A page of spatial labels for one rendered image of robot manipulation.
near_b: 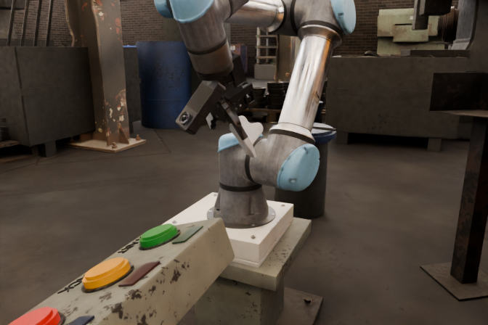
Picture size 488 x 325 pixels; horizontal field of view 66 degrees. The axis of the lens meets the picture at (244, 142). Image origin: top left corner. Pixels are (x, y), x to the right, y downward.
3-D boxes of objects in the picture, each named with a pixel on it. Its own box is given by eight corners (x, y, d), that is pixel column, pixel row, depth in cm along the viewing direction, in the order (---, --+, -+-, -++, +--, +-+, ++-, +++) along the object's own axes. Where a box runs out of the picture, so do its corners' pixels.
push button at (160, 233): (187, 235, 41) (181, 220, 41) (165, 252, 37) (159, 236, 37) (159, 239, 43) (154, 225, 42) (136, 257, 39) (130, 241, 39)
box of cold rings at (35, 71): (78, 122, 421) (70, 43, 400) (144, 130, 381) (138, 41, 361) (-43, 148, 313) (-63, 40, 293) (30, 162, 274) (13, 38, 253)
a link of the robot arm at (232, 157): (237, 170, 110) (237, 125, 107) (276, 179, 102) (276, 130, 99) (209, 181, 101) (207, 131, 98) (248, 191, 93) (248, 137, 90)
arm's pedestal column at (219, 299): (144, 350, 102) (137, 265, 96) (214, 273, 138) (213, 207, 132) (284, 405, 86) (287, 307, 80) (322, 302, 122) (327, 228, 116)
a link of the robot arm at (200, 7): (222, -29, 61) (191, -5, 56) (237, 32, 68) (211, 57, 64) (186, -29, 65) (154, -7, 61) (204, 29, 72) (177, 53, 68)
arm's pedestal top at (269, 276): (160, 260, 98) (159, 247, 97) (217, 213, 127) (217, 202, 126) (275, 292, 85) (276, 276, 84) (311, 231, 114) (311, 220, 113)
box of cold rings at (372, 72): (441, 133, 371) (451, 50, 352) (455, 154, 295) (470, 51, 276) (334, 125, 405) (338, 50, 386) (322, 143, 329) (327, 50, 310)
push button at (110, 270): (142, 271, 34) (136, 253, 34) (110, 297, 31) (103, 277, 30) (112, 275, 36) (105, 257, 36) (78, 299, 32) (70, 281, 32)
